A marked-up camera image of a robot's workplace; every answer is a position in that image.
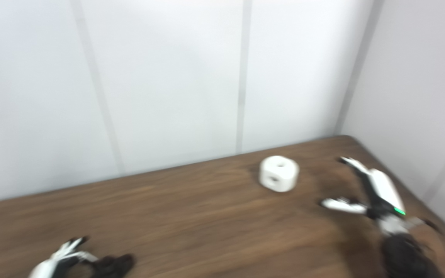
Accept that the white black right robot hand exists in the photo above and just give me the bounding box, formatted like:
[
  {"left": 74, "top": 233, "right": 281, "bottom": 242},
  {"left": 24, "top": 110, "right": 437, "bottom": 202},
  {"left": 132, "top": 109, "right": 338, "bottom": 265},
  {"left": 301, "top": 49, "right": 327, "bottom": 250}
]
[{"left": 320, "top": 156, "right": 408, "bottom": 222}]

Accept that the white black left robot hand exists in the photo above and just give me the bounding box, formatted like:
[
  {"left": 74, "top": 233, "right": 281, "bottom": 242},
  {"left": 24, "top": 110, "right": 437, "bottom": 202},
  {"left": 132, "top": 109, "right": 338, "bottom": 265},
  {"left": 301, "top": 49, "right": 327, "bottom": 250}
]
[{"left": 29, "top": 236, "right": 99, "bottom": 278}]

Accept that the black flanged holder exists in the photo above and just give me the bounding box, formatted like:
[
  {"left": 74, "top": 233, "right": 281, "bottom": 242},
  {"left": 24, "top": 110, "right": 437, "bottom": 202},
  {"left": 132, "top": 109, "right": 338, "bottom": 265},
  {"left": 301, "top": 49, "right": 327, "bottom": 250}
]
[{"left": 90, "top": 254, "right": 135, "bottom": 278}]

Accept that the round white piece with holes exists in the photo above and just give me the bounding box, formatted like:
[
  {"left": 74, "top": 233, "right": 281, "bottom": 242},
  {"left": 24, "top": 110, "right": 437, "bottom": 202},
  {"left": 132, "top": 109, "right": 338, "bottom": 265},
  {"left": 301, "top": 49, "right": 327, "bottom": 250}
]
[{"left": 259, "top": 155, "right": 299, "bottom": 192}]

